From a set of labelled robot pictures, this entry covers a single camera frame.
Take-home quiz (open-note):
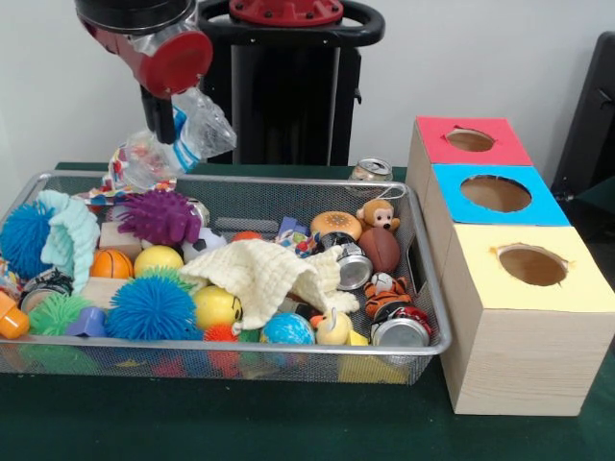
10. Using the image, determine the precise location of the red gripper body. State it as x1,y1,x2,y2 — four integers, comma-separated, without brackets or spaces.
84,21,215,101

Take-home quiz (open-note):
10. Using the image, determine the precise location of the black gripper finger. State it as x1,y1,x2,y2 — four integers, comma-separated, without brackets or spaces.
139,85,158,138
154,95,177,145

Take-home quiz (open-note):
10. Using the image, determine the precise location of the crushed clear plastic bottle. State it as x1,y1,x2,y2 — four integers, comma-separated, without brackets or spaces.
117,86,238,191

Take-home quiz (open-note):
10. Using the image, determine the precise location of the colourful dotted cloth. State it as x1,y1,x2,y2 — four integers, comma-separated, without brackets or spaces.
71,146,178,206

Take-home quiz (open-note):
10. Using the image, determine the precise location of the light teal cloth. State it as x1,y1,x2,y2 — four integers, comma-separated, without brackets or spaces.
37,189,101,297

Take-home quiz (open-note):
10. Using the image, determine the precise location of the blue stringy rubber ball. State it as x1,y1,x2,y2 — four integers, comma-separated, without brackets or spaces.
105,274,201,342
0,201,54,279

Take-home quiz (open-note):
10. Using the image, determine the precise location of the cream fluffy cloth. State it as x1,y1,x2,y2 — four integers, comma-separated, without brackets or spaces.
178,238,360,331

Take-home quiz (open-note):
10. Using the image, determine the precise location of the silver soda can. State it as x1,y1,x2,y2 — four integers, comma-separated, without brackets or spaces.
348,157,394,182

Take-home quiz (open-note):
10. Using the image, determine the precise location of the wooden box with three holes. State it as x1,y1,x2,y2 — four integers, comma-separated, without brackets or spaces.
406,116,615,417

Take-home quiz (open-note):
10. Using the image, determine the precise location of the purple spiky ball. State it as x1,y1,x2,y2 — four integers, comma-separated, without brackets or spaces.
113,187,203,246

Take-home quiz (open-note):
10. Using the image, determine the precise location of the toy hamburger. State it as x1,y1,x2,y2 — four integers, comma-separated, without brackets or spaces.
309,210,362,241

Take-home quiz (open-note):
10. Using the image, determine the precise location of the brown monkey plush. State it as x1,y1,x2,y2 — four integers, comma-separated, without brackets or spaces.
356,199,403,234

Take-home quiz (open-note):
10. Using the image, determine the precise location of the brown toy football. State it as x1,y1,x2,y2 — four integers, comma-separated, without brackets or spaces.
357,228,403,275

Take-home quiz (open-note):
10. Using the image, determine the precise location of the orange tiger plush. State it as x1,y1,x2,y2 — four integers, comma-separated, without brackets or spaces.
362,272,413,318

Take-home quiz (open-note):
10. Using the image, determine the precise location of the dark green tablecloth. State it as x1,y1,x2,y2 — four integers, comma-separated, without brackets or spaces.
0,161,615,461
576,175,615,206

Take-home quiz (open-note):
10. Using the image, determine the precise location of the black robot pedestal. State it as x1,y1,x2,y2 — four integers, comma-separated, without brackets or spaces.
196,0,385,167

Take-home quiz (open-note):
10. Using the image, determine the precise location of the silver wire mesh bin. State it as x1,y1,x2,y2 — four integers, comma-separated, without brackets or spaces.
0,171,455,385

